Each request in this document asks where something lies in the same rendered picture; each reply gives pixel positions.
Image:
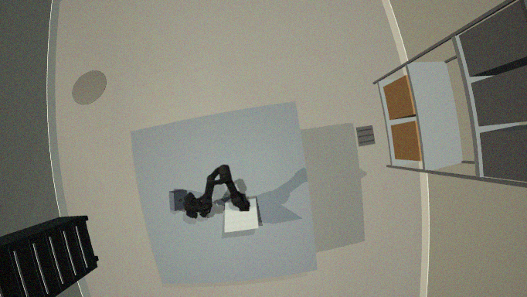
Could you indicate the dark grey square panel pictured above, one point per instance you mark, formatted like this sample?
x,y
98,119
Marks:
x,y
177,201

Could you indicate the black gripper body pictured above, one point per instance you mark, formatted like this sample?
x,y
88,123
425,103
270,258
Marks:
x,y
190,197

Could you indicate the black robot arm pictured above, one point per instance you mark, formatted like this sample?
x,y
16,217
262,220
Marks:
x,y
237,199

